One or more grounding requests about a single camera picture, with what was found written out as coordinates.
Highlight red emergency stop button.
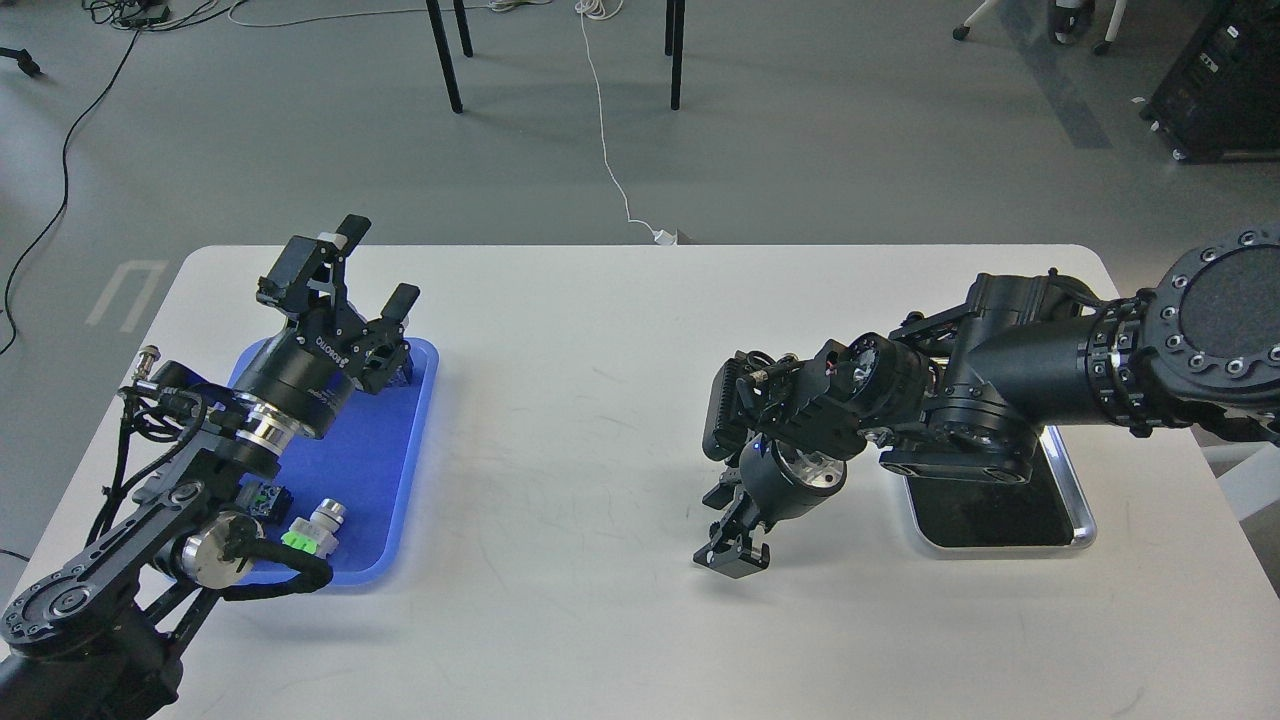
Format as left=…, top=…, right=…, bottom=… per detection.
left=236, top=479, right=294, bottom=525

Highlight blue plastic tray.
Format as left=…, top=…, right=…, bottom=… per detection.
left=265, top=337, right=439, bottom=588

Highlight white cable on floor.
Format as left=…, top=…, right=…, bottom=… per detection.
left=576, top=0, right=677, bottom=245

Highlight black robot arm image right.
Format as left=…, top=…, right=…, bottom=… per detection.
left=692, top=223, right=1279, bottom=578

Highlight black table legs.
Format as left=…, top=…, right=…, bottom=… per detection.
left=424, top=0, right=687, bottom=115

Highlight green white push button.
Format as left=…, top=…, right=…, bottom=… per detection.
left=280, top=498, right=347, bottom=559

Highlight black equipment case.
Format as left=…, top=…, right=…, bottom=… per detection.
left=1140, top=1, right=1279, bottom=163

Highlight black cable on floor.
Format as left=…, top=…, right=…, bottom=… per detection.
left=0, top=0, right=233, bottom=359

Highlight silver metal tray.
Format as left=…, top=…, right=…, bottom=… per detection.
left=902, top=425, right=1098, bottom=560

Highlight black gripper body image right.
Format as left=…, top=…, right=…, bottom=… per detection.
left=739, top=438, right=847, bottom=525

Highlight white chair base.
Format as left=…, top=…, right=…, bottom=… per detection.
left=952, top=0, right=1129, bottom=55

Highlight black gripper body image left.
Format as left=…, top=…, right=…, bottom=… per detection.
left=230, top=322, right=365, bottom=439

